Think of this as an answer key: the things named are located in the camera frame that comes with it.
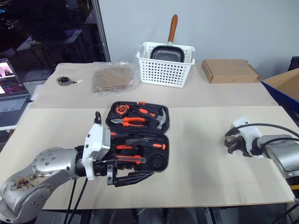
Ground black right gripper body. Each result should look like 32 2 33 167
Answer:
235 137 253 158

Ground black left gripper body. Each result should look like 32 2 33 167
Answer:
92 157 119 187

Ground black tool case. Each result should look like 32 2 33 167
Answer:
105 100 170 174

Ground orange black utility knife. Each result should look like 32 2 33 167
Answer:
115 154 148 165

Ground thick handled black orange screwdriver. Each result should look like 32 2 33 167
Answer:
109 131 155 140

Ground slim handled black orange screwdriver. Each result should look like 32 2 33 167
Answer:
126 137 167 151

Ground orange black tape measure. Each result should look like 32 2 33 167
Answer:
114 104 128 116

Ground dark rounded shape under table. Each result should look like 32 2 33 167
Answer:
167 207 199 224
109 208 139 224

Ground clear bag of brown paper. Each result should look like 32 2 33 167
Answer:
91 61 136 97

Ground small round grey tin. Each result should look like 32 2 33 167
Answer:
56 76 84 87

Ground flat brown cardboard box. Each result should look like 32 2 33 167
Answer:
201 59 263 84

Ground blue plastic bin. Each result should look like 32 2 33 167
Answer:
261 79 299 111

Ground white perforated plastic basket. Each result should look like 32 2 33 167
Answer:
135 42 196 89

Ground large open cardboard box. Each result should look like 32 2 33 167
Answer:
263 68 299 102

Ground open grey laptop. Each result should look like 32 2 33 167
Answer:
0 58 32 129

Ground black chair back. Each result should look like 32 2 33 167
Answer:
287 56 299 71

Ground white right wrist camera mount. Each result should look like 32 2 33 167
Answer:
229 117 265 160

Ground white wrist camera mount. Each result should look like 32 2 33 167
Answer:
81 123 112 181
229 117 265 160

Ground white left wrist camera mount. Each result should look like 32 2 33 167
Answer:
81 123 112 181

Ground orange handled pliers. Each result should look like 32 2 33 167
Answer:
110 116 146 128

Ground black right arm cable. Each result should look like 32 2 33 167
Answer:
229 123 299 150

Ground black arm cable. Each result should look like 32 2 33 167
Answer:
229 123 299 150
62 177 89 224

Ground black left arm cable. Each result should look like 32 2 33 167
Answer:
62 177 89 224

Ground claw hammer black orange handle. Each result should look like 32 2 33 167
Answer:
129 105 169 131

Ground black table frame bar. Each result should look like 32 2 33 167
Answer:
205 206 223 224

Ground grey metal window post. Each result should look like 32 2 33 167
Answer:
92 0 111 63

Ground dark pan with wooden handle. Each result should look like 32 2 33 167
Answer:
149 14 184 63

